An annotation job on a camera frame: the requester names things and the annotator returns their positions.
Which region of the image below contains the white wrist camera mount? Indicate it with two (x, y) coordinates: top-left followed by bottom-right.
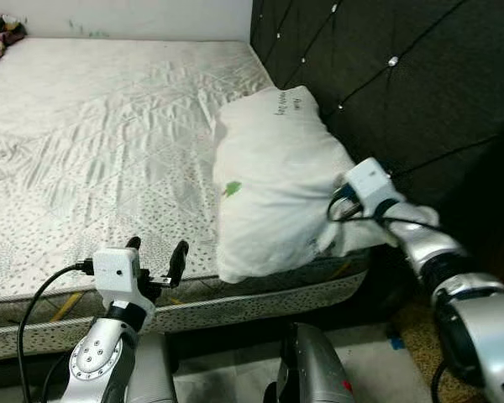
(344, 158), (400, 215)
(92, 248), (156, 307)

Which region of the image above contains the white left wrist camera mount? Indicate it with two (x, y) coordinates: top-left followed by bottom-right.
(92, 248), (156, 307)

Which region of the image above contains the white quilted mattress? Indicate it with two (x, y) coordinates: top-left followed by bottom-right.
(0, 38), (375, 362)

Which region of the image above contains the silver robot right leg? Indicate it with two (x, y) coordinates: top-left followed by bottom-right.
(273, 322), (355, 403)

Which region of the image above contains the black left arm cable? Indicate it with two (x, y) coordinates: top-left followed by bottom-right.
(17, 260), (97, 403)

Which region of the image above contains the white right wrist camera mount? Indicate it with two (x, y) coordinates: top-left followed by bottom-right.
(344, 158), (400, 215)

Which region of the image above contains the silver robot left leg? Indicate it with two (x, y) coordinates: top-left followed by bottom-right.
(126, 332), (179, 403)

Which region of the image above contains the silver robot leg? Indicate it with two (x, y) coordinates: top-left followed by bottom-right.
(273, 322), (355, 403)
(126, 332), (179, 403)

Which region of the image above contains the brown floor mat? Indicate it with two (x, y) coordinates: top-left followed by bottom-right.
(391, 298), (454, 403)

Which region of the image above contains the dark tufted headboard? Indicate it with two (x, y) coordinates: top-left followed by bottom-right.
(250, 0), (504, 286)

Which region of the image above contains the white pillow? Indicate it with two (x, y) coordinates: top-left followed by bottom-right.
(212, 84), (404, 285)

